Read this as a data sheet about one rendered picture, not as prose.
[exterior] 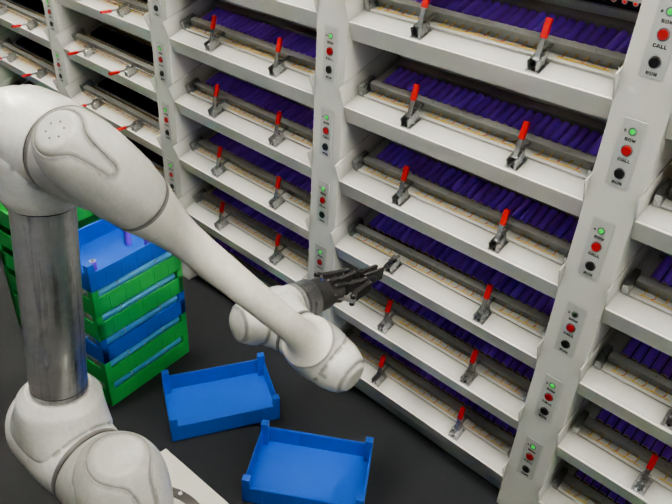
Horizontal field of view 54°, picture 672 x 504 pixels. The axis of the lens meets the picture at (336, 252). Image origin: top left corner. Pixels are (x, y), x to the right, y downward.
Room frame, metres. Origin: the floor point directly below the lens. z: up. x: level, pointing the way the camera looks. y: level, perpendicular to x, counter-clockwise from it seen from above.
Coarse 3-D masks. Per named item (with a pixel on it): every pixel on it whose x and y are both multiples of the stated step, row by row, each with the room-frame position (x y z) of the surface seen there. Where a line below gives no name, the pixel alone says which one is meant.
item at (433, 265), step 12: (360, 228) 1.51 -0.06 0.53; (372, 240) 1.48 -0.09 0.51; (384, 240) 1.45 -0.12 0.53; (396, 252) 1.43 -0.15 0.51; (408, 252) 1.40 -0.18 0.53; (420, 264) 1.38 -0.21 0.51; (432, 264) 1.35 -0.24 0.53; (444, 276) 1.33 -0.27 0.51; (456, 276) 1.31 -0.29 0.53; (456, 288) 1.29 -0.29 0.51; (468, 288) 1.29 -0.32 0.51; (480, 288) 1.26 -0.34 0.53; (480, 300) 1.25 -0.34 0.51; (504, 300) 1.22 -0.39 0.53; (516, 300) 1.22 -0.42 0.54; (504, 312) 1.21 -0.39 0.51; (516, 312) 1.20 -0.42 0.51; (528, 312) 1.18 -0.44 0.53; (540, 312) 1.18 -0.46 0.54; (528, 324) 1.17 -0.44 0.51; (540, 324) 1.17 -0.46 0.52
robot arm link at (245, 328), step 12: (276, 288) 1.10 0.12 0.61; (288, 288) 1.12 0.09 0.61; (288, 300) 1.07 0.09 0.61; (300, 300) 1.09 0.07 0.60; (240, 312) 1.02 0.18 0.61; (300, 312) 1.04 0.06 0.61; (240, 324) 1.01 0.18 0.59; (252, 324) 1.00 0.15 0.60; (240, 336) 1.00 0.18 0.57; (252, 336) 1.00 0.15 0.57; (264, 336) 1.00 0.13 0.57; (276, 336) 1.00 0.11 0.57; (276, 348) 1.00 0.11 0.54
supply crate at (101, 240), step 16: (96, 224) 1.58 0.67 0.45; (112, 224) 1.62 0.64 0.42; (80, 240) 1.53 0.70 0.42; (96, 240) 1.56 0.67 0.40; (112, 240) 1.57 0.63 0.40; (80, 256) 1.48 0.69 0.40; (96, 256) 1.48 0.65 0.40; (112, 256) 1.49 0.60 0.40; (128, 256) 1.42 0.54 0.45; (144, 256) 1.47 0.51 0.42; (96, 272) 1.34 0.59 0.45; (112, 272) 1.38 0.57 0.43; (128, 272) 1.42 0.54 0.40; (96, 288) 1.34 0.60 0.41
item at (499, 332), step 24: (360, 216) 1.56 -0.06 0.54; (336, 240) 1.49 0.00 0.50; (360, 264) 1.43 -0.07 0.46; (408, 288) 1.32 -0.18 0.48; (432, 288) 1.31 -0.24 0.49; (456, 312) 1.23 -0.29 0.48; (480, 336) 1.19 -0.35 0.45; (504, 336) 1.15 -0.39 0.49; (528, 336) 1.14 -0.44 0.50; (528, 360) 1.11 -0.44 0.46
